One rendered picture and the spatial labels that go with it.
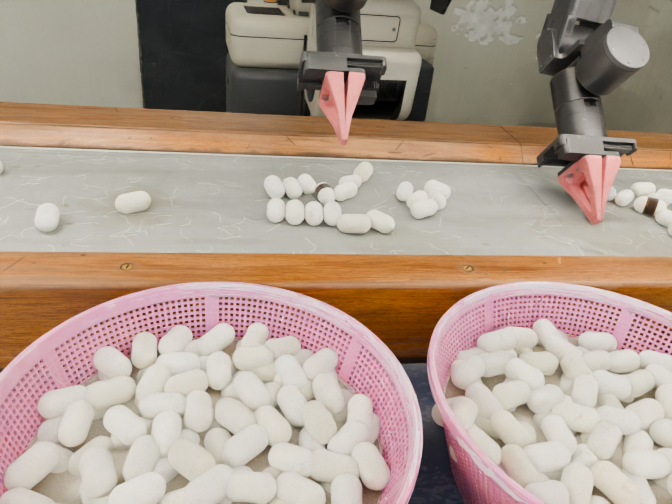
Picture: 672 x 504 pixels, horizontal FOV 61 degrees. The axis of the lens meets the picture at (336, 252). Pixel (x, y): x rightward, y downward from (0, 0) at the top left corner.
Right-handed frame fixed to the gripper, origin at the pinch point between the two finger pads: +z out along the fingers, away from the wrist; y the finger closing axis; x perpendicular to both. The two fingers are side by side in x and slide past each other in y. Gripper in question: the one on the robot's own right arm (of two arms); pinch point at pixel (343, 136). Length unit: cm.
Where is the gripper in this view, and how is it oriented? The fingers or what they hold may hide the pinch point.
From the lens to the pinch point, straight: 69.0
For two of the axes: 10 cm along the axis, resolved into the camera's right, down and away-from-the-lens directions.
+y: 9.9, 0.2, 1.7
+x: -1.6, 3.1, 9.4
